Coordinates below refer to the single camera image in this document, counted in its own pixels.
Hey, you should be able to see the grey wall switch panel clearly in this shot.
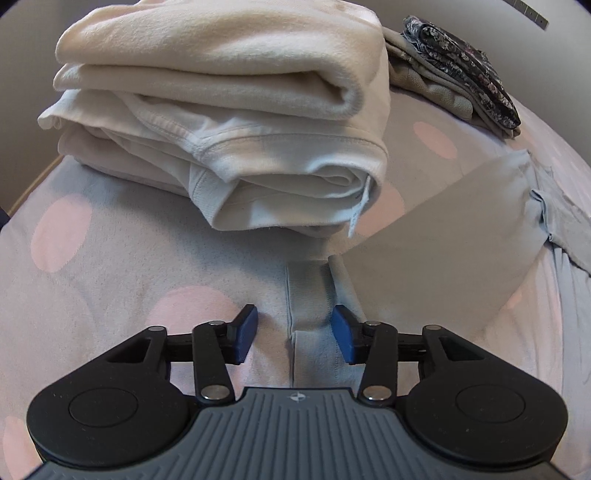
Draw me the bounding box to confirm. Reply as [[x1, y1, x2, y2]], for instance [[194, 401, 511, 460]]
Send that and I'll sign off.
[[505, 0, 548, 29]]

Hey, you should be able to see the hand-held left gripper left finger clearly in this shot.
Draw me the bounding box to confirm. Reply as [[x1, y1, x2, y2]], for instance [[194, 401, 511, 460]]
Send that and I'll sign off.
[[99, 304, 258, 406]]

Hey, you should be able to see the pink polka dot bed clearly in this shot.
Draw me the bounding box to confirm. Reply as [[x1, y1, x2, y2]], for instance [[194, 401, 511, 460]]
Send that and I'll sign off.
[[0, 83, 591, 480]]

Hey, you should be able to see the cream fleece folded garment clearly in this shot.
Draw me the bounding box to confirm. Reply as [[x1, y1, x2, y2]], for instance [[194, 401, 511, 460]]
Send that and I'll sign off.
[[53, 0, 391, 123]]

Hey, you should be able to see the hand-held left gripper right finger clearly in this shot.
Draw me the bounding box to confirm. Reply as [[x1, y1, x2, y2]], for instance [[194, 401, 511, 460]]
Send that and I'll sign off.
[[331, 305, 490, 406]]

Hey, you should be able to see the dark floral folded garment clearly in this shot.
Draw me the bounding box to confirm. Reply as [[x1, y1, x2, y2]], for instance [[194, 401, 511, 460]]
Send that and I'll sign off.
[[402, 14, 522, 130]]

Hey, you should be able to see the wooden bed frame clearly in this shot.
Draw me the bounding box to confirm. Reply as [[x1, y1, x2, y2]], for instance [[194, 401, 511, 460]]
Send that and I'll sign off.
[[0, 152, 63, 217]]

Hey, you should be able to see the light blue garment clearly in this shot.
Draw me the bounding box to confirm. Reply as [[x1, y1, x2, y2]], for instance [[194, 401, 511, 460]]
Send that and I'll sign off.
[[256, 148, 591, 391]]

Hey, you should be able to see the beige folded garment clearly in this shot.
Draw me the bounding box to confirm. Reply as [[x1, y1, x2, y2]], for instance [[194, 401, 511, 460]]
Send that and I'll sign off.
[[381, 25, 520, 139]]

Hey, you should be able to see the white cotton folded garment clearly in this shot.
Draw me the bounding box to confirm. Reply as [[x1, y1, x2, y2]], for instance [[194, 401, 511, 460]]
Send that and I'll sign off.
[[37, 88, 391, 238]]

